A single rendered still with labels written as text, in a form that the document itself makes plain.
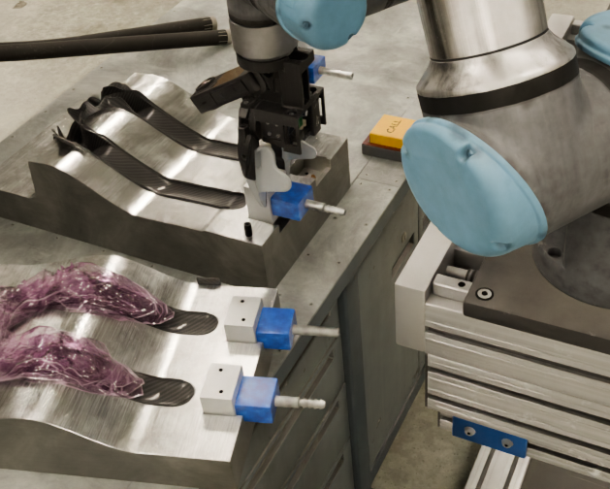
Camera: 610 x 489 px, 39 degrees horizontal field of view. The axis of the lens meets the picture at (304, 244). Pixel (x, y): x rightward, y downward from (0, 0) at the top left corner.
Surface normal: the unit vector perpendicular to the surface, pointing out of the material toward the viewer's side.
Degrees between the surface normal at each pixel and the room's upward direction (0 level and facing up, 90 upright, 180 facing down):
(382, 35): 0
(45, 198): 90
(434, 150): 97
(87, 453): 90
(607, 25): 8
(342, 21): 91
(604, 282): 72
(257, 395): 0
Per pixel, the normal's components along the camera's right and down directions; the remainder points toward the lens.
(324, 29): 0.53, 0.52
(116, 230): -0.45, 0.61
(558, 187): 0.47, 0.28
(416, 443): -0.08, -0.76
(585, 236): -0.74, 0.22
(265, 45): 0.04, 0.65
